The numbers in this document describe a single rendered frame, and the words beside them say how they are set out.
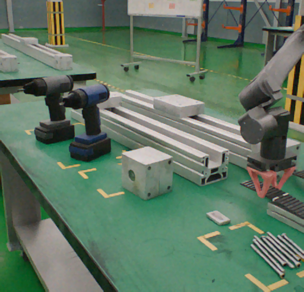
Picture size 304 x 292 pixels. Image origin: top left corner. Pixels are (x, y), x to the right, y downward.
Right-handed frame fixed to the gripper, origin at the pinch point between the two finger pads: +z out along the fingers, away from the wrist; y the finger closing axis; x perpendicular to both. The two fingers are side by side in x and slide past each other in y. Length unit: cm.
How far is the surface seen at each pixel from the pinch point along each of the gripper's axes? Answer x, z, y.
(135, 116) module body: -61, -4, -1
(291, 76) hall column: -213, 39, -287
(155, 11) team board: -531, -12, -341
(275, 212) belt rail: 4.1, 3.3, 1.9
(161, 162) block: -19.5, -4.9, 17.2
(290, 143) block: -10.5, -4.6, -20.3
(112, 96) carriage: -75, -8, -1
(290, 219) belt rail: 8.1, 3.2, 1.8
